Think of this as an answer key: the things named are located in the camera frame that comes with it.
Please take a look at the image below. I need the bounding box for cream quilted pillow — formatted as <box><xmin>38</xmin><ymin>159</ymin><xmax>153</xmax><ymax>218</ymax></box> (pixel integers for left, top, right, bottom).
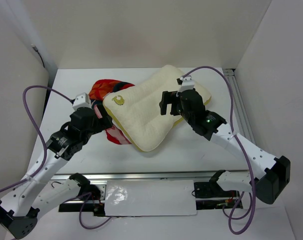
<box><xmin>102</xmin><ymin>64</ymin><xmax>213</xmax><ymax>153</ymax></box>

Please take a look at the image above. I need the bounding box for red printed pillowcase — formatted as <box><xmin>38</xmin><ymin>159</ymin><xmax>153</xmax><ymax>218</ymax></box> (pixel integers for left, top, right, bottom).
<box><xmin>88</xmin><ymin>79</ymin><xmax>134</xmax><ymax>145</ymax></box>

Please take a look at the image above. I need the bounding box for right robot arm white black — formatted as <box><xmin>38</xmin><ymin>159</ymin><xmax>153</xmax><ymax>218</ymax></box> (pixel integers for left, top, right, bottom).
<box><xmin>159</xmin><ymin>89</ymin><xmax>291</xmax><ymax>205</ymax></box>

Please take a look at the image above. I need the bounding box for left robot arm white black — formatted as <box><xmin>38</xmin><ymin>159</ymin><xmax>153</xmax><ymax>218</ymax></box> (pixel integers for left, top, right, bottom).
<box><xmin>0</xmin><ymin>107</ymin><xmax>112</xmax><ymax>240</ymax></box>

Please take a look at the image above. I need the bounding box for white cover plate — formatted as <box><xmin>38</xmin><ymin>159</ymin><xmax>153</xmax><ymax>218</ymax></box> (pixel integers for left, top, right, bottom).
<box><xmin>104</xmin><ymin>180</ymin><xmax>197</xmax><ymax>217</ymax></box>

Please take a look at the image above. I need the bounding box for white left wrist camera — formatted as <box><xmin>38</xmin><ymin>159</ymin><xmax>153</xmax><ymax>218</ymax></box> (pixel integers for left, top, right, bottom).
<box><xmin>72</xmin><ymin>92</ymin><xmax>91</xmax><ymax>111</ymax></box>

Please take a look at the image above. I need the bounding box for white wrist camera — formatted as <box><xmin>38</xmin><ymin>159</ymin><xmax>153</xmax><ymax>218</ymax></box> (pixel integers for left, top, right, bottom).
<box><xmin>177</xmin><ymin>75</ymin><xmax>195</xmax><ymax>94</ymax></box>
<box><xmin>72</xmin><ymin>92</ymin><xmax>91</xmax><ymax>111</ymax></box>

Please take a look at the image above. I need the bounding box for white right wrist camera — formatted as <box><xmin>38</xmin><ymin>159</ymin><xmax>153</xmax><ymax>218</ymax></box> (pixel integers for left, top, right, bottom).
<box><xmin>177</xmin><ymin>75</ymin><xmax>195</xmax><ymax>94</ymax></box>

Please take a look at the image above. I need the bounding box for aluminium side rail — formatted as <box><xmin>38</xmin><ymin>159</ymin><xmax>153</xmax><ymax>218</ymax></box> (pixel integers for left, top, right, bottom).
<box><xmin>223</xmin><ymin>68</ymin><xmax>256</xmax><ymax>144</ymax></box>

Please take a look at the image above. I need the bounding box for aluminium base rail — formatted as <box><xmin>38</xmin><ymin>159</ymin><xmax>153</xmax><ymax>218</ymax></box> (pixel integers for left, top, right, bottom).
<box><xmin>58</xmin><ymin>170</ymin><xmax>251</xmax><ymax>217</ymax></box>

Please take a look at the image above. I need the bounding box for black wall cable with plug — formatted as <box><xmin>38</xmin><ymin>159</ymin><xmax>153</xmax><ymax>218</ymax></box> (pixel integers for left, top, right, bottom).
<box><xmin>30</xmin><ymin>43</ymin><xmax>46</xmax><ymax>68</ymax></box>

